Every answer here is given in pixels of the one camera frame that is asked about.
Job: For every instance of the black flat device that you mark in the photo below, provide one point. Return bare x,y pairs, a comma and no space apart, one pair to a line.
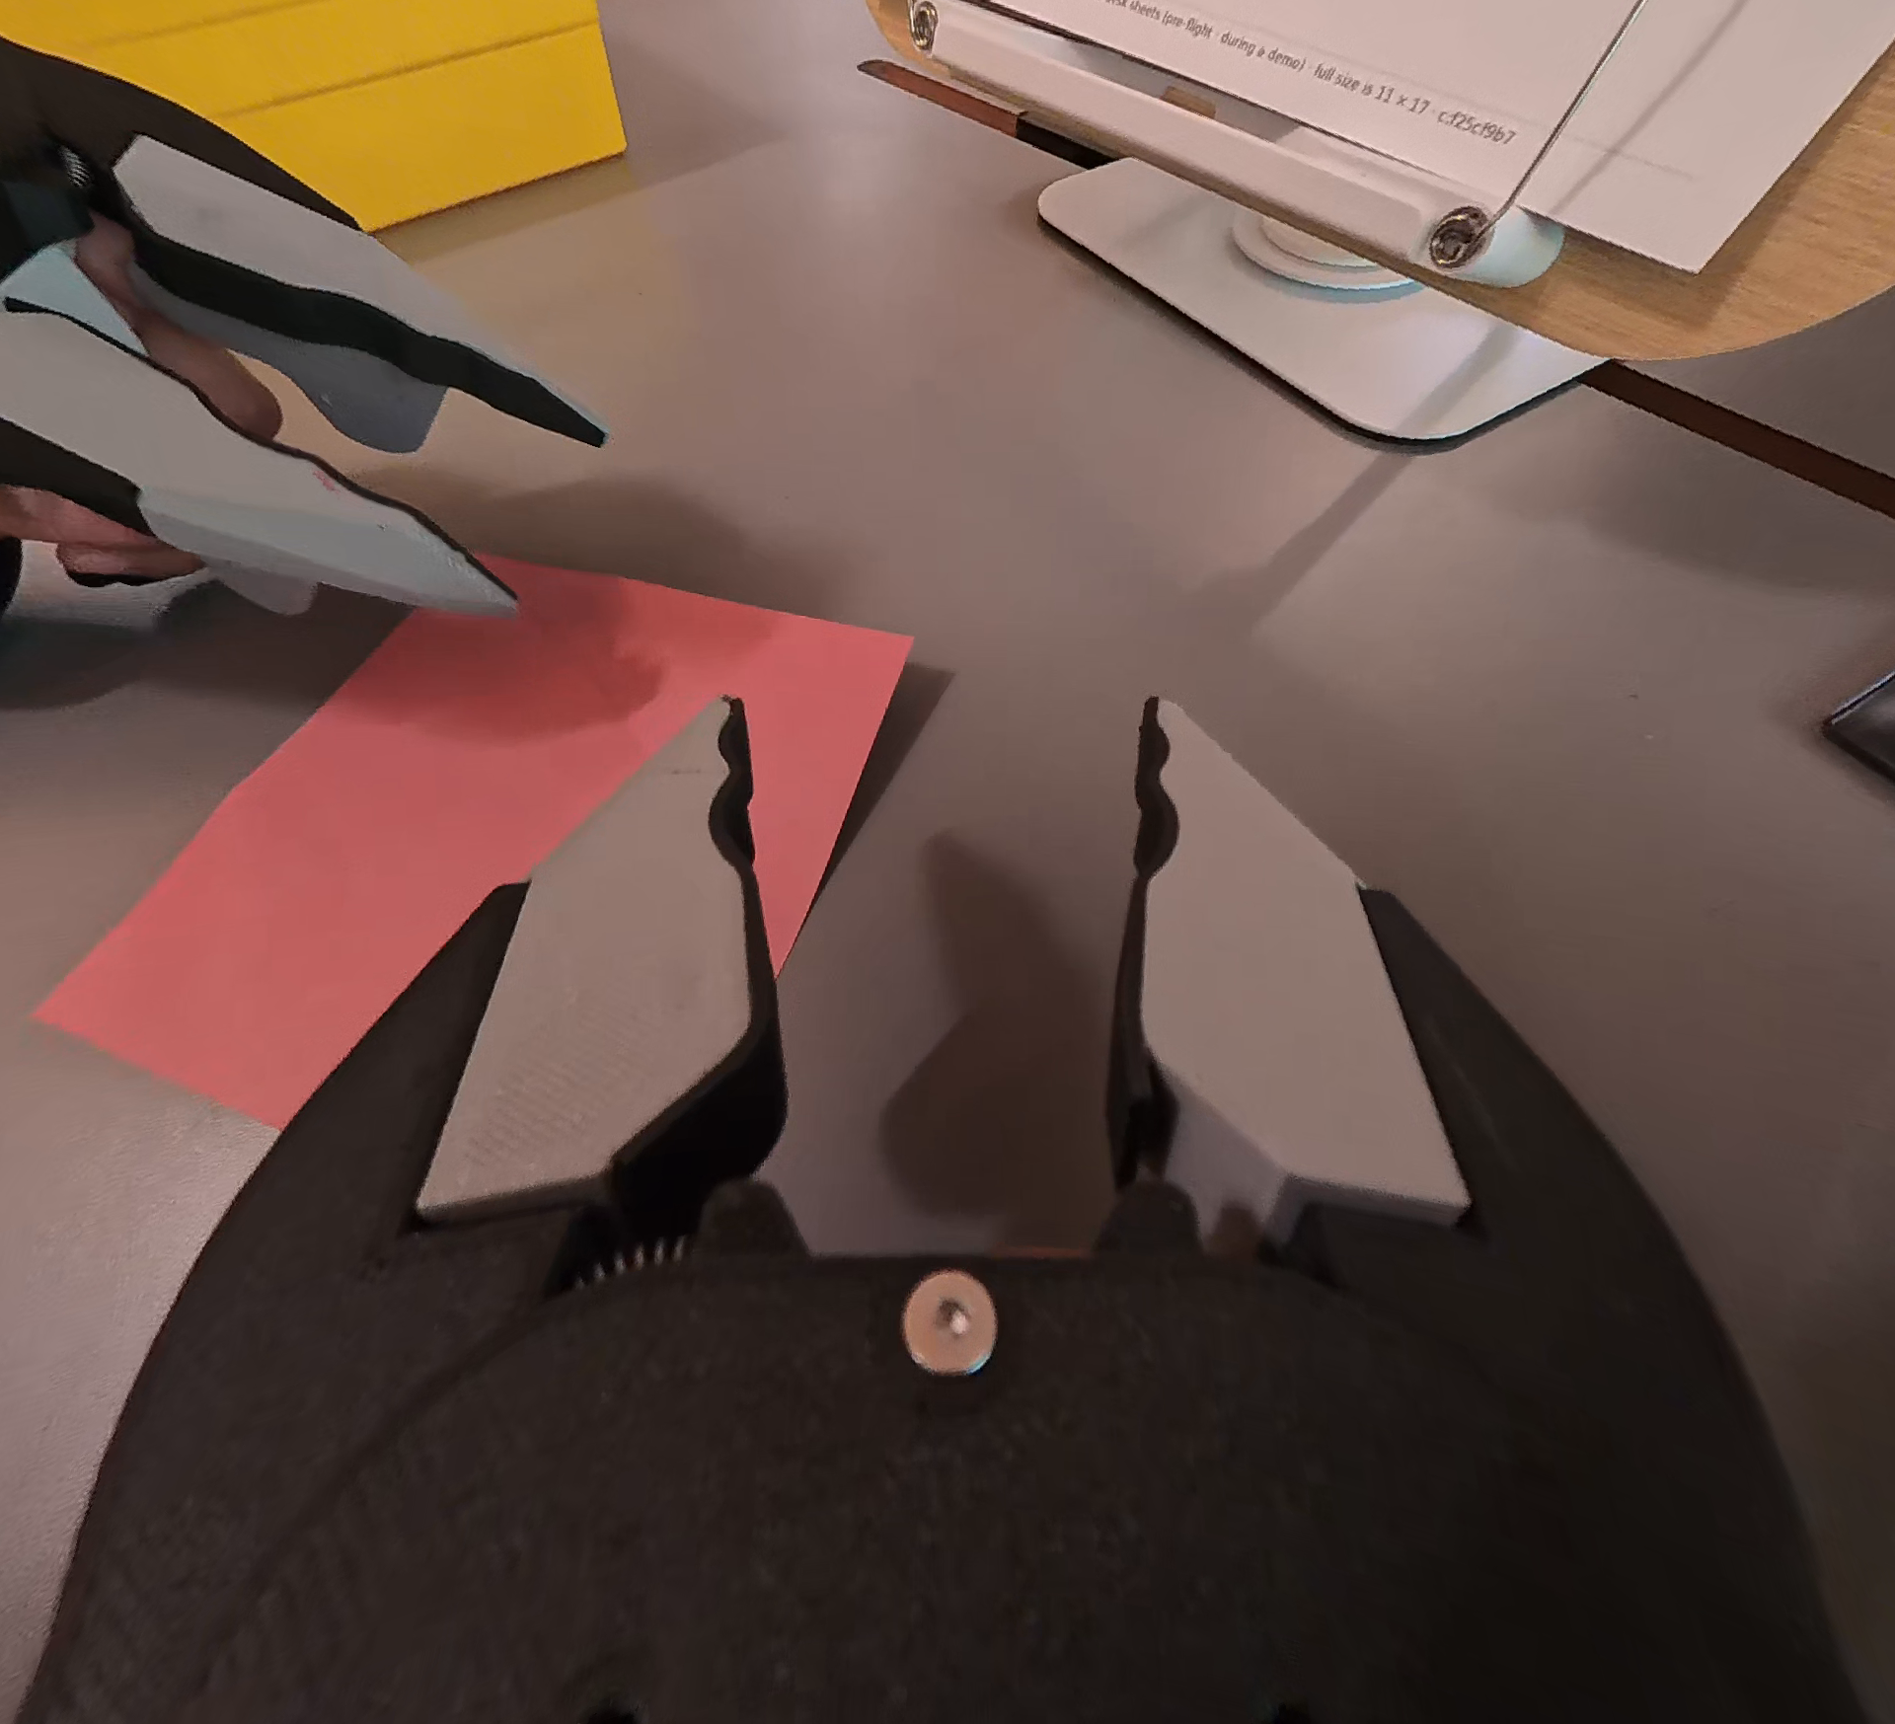
1867,724

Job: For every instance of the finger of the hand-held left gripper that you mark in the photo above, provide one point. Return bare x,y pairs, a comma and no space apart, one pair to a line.
296,228
147,450

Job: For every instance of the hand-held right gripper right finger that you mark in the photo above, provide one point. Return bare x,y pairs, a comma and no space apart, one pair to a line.
1273,983

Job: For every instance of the wooden document stand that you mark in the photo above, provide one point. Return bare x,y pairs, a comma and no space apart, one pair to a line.
1333,317

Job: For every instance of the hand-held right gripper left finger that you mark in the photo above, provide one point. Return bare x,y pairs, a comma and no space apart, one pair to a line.
606,999

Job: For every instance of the yellow plastic bin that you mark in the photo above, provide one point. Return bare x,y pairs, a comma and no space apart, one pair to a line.
369,51

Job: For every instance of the red paper sheet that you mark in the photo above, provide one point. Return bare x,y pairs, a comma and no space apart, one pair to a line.
369,836

